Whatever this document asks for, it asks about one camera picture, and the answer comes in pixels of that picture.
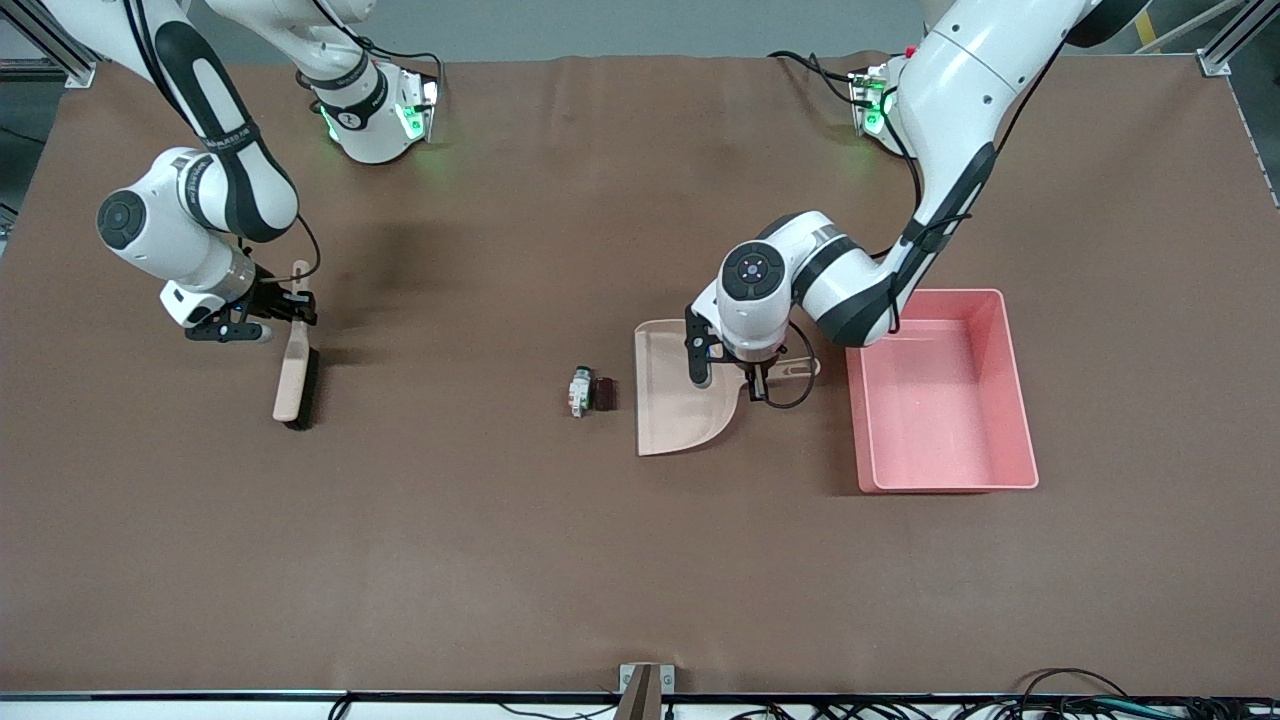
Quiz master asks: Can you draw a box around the beige brush with black bristles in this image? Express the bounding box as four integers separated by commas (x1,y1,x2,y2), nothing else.
272,260,323,432

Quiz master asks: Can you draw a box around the beige plastic dustpan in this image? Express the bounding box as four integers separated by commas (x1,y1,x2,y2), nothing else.
635,318,822,458

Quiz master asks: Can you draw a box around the pink plastic bin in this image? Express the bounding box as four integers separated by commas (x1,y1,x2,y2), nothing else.
845,288,1040,495

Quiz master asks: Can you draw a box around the brown table cover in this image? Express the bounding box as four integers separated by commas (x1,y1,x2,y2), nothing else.
0,52,1280,698

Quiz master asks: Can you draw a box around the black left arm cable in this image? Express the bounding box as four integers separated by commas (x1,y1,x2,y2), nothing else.
760,40,1066,411

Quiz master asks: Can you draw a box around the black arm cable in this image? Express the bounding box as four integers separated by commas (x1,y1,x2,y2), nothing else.
760,40,1066,411
285,212,322,283

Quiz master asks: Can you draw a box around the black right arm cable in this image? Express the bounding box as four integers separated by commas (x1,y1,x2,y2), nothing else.
285,212,322,283

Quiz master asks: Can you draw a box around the aluminium frame profile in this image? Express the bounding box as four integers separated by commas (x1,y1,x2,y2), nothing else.
0,0,101,89
1198,0,1280,78

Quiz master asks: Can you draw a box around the metal table edge bracket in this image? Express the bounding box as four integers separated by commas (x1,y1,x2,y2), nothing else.
619,663,676,720

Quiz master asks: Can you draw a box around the black left base cable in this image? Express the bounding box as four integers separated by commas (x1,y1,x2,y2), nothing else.
768,50,863,106

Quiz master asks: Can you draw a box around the brown post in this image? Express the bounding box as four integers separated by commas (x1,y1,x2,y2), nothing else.
613,665,661,720

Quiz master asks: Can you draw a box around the black cable loop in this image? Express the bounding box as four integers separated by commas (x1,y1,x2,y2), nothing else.
1010,667,1131,720

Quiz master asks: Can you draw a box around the teal cable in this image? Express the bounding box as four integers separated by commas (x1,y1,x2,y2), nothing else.
1085,699,1186,718

